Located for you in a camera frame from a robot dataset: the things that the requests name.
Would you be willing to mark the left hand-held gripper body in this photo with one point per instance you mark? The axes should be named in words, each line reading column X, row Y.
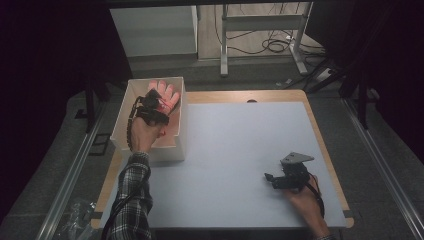
column 151, row 110

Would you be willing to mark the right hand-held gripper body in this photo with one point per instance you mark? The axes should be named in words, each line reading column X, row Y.
column 295, row 175

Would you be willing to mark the pink glove with red trim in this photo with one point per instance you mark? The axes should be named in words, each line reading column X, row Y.
column 168, row 95

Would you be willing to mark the white box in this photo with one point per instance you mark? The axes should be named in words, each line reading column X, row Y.
column 146, row 153

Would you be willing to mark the person's left hand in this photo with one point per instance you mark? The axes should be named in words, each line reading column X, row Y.
column 143, row 136

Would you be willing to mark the person's right hand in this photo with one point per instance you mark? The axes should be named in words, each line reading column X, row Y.
column 308, row 206

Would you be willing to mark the light grey table mat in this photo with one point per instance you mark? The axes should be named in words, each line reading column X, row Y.
column 233, row 166

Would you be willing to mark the black stand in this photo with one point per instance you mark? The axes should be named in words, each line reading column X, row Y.
column 362, row 100
column 90, row 100

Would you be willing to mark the black tape piece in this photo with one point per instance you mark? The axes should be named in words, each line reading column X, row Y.
column 96, row 215
column 348, row 213

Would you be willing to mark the white cabinet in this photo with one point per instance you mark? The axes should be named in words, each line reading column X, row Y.
column 153, row 31

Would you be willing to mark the white power strip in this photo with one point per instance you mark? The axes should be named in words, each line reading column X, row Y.
column 324, row 75

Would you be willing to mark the clear plastic bag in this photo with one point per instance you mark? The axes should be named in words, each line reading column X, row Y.
column 75, row 220

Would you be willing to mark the black floor bracket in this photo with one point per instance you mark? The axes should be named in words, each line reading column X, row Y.
column 100, row 144

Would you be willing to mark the metal floor rail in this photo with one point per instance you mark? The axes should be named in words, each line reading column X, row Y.
column 70, row 176
column 383, row 166

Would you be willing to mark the grey metal desk frame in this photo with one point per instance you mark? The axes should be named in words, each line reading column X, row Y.
column 263, row 23

